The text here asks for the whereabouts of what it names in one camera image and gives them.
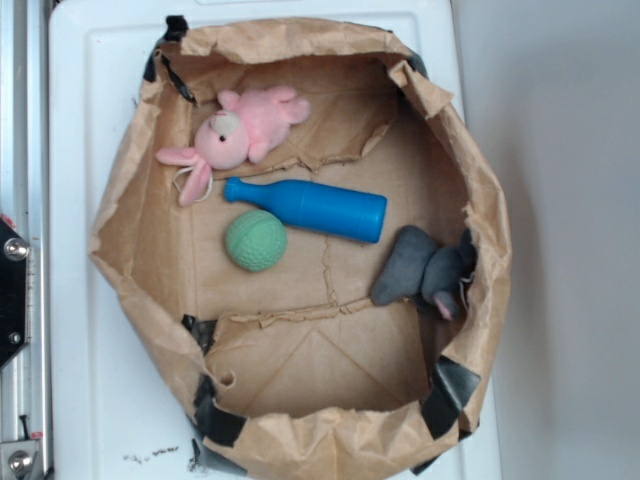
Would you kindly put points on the white plastic tray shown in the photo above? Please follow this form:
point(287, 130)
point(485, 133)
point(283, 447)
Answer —
point(113, 415)

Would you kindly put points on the pink plush bunny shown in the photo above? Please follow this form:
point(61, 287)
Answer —
point(245, 128)

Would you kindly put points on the brown paper bag bin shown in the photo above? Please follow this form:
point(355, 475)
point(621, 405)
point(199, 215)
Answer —
point(294, 373)

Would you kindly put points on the aluminium frame rail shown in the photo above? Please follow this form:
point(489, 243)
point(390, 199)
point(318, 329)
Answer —
point(26, 418)

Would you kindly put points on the blue plastic bottle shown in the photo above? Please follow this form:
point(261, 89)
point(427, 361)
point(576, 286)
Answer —
point(318, 207)

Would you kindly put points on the black metal bracket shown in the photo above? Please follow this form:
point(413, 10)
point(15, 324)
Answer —
point(15, 329)

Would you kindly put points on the green textured ball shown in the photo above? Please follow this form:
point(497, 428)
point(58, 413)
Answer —
point(256, 240)

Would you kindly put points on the grey plush mouse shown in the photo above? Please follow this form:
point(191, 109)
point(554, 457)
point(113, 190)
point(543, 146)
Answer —
point(431, 275)

